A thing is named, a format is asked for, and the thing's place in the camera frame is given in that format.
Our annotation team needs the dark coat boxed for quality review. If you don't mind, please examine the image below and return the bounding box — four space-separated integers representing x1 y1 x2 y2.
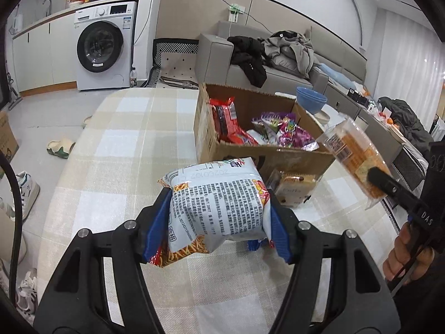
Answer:
377 97 435 154

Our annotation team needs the dark red noodle packet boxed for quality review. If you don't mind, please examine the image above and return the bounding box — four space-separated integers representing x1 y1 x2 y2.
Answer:
209 98 240 138

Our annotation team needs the clear biscuit packet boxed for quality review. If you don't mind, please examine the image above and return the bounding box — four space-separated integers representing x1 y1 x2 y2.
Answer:
266 170 322 207

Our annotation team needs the light blue pillow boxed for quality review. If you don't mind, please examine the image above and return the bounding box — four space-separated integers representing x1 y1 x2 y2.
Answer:
318 63 355 87

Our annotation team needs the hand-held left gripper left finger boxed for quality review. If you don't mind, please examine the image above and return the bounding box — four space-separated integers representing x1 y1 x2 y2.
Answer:
33 188 174 334

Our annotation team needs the brown cardboard box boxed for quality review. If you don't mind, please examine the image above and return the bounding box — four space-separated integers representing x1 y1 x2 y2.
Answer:
193 83 336 181

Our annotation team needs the white kitchen cabinet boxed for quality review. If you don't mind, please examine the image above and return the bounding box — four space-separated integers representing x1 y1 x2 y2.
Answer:
12 10 79 96

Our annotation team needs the clear orange cracker packet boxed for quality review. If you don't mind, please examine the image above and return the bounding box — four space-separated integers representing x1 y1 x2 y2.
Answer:
316 118 395 209

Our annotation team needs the grey sofa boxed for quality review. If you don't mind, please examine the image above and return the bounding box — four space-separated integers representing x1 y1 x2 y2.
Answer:
195 20 367 93

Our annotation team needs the beige green sandal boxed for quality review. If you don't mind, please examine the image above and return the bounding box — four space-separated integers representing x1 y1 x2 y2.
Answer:
46 138 76 159

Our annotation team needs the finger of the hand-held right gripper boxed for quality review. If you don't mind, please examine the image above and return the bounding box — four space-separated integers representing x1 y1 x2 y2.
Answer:
368 168 423 213

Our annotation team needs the pink purple snack packet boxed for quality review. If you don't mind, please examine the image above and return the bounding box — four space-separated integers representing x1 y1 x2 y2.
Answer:
252 111 300 136

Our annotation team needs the white noodle snack bag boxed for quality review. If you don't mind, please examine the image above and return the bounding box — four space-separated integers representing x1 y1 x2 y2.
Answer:
158 158 272 268

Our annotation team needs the checkered tablecloth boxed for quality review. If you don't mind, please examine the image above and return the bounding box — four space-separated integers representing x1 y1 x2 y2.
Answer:
36 87 400 334

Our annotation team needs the person's right hand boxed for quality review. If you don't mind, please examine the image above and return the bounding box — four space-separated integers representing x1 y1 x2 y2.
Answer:
382 223 435 283

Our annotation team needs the flat cardboard box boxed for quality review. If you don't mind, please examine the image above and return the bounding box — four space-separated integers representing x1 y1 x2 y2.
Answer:
0 110 19 162

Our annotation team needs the white sneaker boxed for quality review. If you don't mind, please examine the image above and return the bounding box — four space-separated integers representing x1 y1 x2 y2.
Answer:
16 268 39 315
7 171 40 221

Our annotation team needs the grey clothes pile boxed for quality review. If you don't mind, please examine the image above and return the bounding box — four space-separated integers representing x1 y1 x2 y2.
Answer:
262 31 315 79

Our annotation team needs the white washing machine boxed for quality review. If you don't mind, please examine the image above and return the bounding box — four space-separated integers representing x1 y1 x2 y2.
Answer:
74 1 138 91

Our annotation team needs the wall power outlet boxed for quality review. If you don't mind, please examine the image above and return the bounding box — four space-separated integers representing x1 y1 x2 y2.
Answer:
228 3 246 23

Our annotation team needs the patterned cushion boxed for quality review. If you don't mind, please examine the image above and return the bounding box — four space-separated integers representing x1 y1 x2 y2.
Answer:
148 38 199 89

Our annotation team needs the blue bowl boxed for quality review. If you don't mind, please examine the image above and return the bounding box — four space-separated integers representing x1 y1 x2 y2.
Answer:
295 87 328 115

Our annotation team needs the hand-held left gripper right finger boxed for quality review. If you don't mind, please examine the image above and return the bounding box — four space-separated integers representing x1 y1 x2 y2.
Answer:
266 193 402 334

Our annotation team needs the grey low cabinet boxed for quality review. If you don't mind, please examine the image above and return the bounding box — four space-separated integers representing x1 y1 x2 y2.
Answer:
327 82 407 154

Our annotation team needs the black jacket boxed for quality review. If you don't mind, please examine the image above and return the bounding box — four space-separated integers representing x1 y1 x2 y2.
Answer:
228 36 268 88

